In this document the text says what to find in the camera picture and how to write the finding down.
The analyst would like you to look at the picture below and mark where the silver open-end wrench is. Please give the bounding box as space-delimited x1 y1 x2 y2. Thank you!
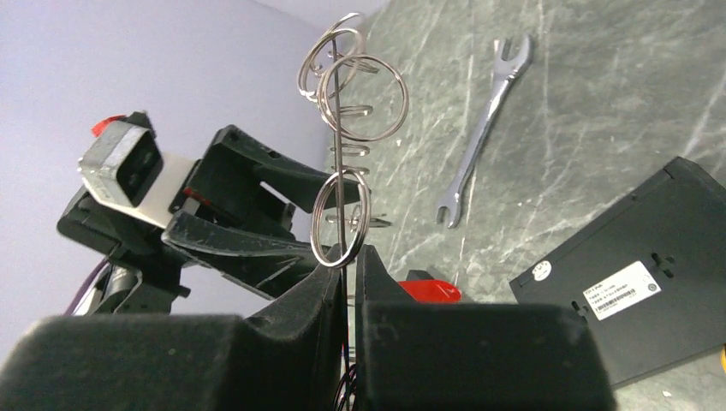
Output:
436 33 533 229

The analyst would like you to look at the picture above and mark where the black network switch with label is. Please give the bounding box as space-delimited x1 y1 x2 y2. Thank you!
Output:
509 157 725 387

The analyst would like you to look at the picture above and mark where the red key tag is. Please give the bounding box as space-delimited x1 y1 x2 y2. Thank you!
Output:
398 279 462 304

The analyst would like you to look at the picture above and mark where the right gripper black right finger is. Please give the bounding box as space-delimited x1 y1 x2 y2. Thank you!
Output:
355 246 616 410

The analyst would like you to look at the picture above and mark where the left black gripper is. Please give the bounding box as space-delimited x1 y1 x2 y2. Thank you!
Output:
57 110 330 315

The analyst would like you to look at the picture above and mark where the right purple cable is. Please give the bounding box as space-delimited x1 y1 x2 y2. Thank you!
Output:
334 346 360 411

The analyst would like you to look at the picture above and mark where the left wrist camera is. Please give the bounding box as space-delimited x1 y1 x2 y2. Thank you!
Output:
77 119 194 229

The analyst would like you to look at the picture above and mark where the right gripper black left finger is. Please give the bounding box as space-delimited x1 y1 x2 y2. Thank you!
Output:
1 266 344 410

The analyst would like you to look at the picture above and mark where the small silver keyring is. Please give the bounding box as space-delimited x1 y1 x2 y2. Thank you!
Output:
313 53 410 143
309 169 372 270
295 11 367 104

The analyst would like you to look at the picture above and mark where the yellow black screwdriver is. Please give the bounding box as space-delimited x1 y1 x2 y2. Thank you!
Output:
720 346 726 373

